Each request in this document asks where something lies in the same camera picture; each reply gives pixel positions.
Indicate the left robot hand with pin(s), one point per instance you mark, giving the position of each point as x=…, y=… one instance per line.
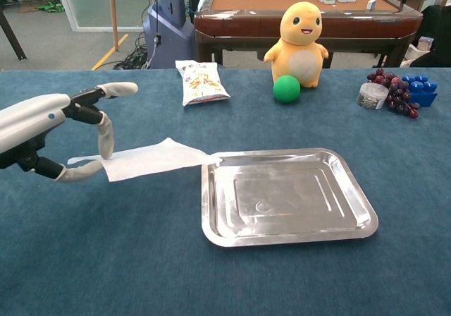
x=24, y=122

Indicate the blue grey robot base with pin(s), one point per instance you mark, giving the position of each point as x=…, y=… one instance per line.
x=169, y=23

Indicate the black table leg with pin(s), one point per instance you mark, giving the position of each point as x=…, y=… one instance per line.
x=12, y=35

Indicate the yellow floor tape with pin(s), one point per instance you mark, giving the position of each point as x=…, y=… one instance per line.
x=109, y=52

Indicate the green object on floor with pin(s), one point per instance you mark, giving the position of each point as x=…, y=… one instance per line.
x=51, y=6

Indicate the white framed glass partition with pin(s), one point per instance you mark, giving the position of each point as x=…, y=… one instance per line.
x=67, y=9

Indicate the wooden pole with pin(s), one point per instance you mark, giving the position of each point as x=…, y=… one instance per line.
x=113, y=12

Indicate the blue table cloth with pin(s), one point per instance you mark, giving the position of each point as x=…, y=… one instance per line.
x=70, y=259

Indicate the white snack bag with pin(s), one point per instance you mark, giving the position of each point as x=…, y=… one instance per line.
x=201, y=83

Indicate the brown mahjong table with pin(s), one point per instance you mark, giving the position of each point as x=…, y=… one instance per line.
x=239, y=23

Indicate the green ball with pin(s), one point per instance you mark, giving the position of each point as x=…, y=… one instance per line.
x=286, y=89

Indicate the silver metal tray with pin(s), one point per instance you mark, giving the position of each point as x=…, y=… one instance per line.
x=289, y=199

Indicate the yellow plush toy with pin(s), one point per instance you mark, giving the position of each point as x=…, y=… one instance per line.
x=303, y=48

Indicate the clear jar of screws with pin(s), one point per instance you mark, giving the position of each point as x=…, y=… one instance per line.
x=371, y=95

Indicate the single blue white mahjong tile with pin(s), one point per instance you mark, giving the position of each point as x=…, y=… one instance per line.
x=371, y=4

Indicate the purple grape bunch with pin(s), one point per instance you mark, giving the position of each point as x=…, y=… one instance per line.
x=400, y=94

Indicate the blue toy brick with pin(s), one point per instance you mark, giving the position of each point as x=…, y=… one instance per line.
x=424, y=90

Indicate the small blue white box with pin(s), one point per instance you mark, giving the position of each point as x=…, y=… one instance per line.
x=425, y=43

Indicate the person in black clothes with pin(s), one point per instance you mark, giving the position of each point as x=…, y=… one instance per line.
x=437, y=34

